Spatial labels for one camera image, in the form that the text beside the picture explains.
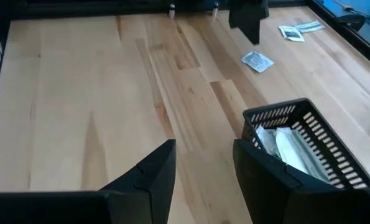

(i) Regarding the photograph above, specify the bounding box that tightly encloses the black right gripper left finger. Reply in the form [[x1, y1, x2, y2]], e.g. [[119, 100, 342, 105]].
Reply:
[[99, 139, 177, 224]]

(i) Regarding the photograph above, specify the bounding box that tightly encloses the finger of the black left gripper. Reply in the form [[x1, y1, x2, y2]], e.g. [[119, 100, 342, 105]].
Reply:
[[229, 6, 254, 44], [249, 4, 270, 44]]

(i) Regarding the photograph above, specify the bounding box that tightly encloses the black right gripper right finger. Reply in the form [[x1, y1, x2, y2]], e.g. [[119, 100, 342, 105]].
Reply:
[[233, 139, 340, 224]]

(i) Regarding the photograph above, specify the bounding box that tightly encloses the white alcohol wipe packet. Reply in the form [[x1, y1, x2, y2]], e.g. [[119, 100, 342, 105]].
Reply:
[[240, 51, 275, 74], [278, 25, 306, 43]]

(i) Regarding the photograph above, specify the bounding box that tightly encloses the black slotted plastic basket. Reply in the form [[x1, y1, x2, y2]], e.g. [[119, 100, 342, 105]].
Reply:
[[241, 97, 370, 191]]

